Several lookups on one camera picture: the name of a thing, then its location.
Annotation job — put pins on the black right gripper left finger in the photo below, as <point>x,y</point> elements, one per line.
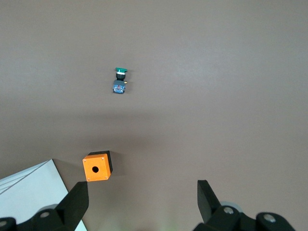
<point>72,204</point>

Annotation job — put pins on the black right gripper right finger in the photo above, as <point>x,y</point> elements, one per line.
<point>209,204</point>

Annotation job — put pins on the green mushroom push button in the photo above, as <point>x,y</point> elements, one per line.
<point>119,83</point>

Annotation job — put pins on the white drawer cabinet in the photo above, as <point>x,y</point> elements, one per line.
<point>29,190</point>

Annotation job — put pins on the orange button enclosure box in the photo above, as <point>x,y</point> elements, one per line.
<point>101,169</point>

